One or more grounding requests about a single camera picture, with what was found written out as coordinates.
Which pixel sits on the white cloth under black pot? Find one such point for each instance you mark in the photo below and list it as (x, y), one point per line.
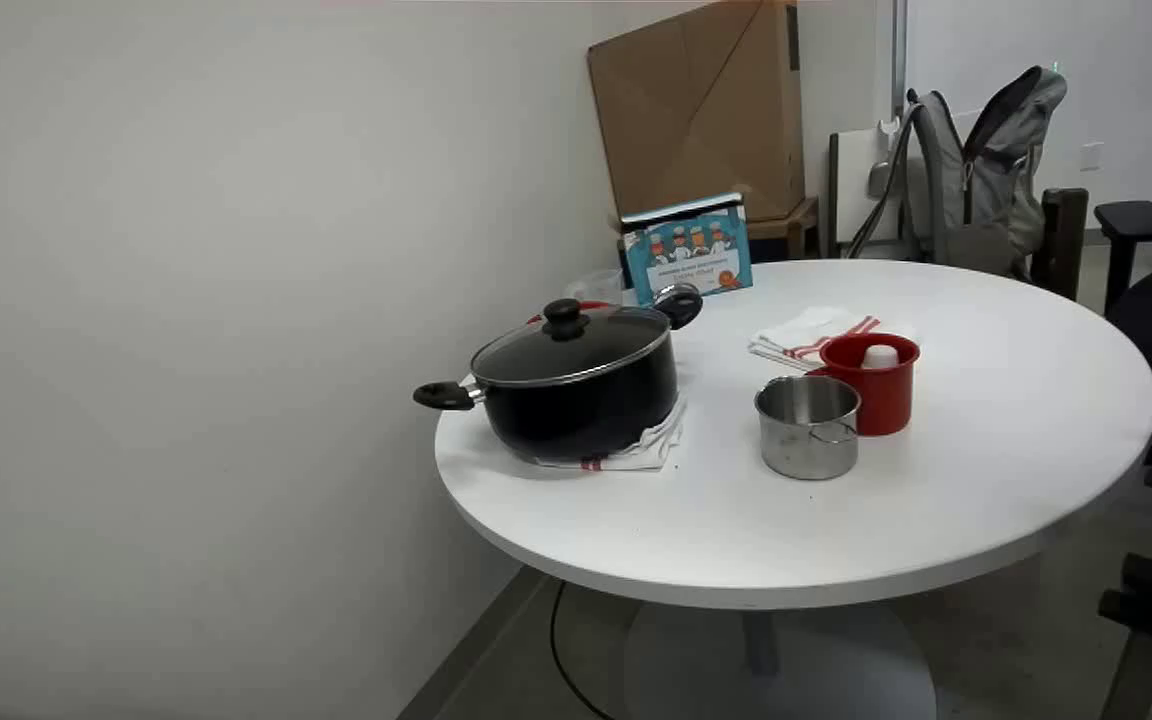
(648, 451)

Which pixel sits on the dark wooden chair back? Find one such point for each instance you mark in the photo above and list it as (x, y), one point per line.
(1062, 243)

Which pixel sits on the glass pot lid black knob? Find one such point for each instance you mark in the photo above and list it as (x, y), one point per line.
(576, 351)

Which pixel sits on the white cylinder inside cup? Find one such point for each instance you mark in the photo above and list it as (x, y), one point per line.
(877, 358)

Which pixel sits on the blue printed cardboard box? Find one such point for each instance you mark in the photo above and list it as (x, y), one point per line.
(689, 262)

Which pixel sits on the white towel with red stripes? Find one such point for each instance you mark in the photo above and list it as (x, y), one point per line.
(798, 329)

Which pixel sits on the red orange cup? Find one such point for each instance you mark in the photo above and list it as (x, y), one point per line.
(884, 403)

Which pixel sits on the large brown cardboard sheet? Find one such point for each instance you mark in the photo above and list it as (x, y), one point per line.
(696, 104)

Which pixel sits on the black cooking pot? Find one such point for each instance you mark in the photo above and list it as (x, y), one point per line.
(576, 416)

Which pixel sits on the small silver pot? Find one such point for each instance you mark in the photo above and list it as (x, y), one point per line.
(805, 454)

